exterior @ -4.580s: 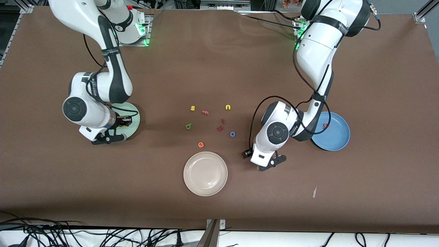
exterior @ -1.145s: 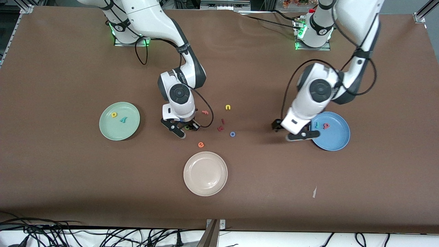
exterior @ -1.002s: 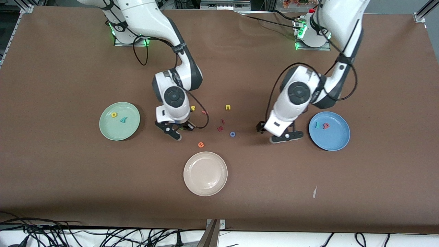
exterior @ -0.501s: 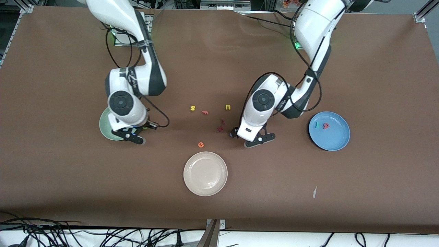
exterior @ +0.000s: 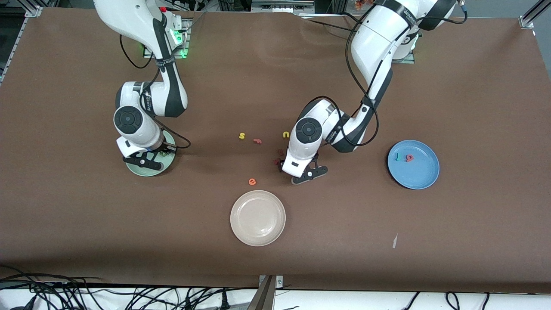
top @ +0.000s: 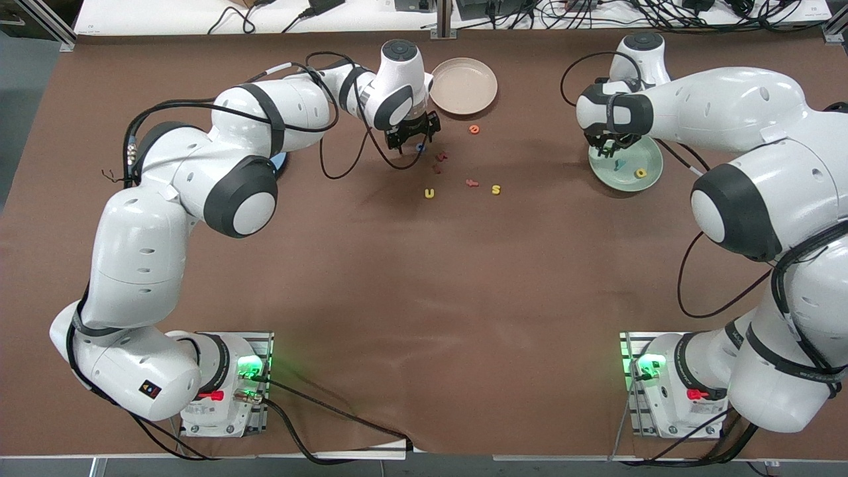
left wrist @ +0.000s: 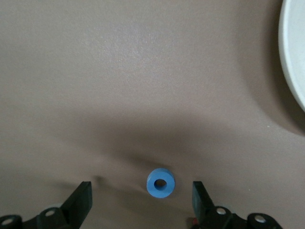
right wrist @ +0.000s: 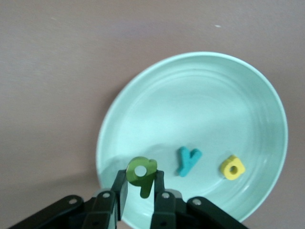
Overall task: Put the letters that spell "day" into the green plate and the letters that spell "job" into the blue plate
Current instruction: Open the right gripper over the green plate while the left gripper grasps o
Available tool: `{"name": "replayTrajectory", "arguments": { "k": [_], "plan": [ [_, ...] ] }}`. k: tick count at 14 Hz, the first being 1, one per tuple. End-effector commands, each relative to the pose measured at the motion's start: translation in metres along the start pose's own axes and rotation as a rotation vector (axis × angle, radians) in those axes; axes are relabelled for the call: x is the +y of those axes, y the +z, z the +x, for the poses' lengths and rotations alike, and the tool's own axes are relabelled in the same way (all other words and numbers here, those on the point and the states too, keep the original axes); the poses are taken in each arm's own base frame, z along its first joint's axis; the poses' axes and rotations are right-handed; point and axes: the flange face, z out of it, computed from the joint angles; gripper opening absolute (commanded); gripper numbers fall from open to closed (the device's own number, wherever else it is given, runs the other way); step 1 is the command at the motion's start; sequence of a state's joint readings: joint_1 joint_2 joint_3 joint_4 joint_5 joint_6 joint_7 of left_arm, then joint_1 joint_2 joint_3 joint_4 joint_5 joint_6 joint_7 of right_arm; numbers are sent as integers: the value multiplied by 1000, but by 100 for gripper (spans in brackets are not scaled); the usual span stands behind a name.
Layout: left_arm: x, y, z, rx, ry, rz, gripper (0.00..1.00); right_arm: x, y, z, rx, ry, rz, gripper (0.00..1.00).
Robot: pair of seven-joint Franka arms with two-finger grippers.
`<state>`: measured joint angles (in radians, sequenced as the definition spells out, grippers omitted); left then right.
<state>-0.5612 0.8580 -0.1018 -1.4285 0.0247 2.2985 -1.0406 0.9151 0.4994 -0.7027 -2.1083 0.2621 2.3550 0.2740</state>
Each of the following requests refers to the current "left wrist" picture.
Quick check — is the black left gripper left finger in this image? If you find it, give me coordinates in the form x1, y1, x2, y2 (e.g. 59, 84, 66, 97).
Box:
0, 181, 92, 229

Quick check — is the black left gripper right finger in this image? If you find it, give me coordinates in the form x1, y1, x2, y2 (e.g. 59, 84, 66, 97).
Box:
192, 181, 281, 229

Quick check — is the blue letter o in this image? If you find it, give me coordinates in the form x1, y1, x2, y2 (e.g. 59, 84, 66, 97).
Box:
146, 168, 176, 199

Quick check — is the beige plate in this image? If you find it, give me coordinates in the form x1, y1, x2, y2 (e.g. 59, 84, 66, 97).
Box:
278, 0, 305, 114

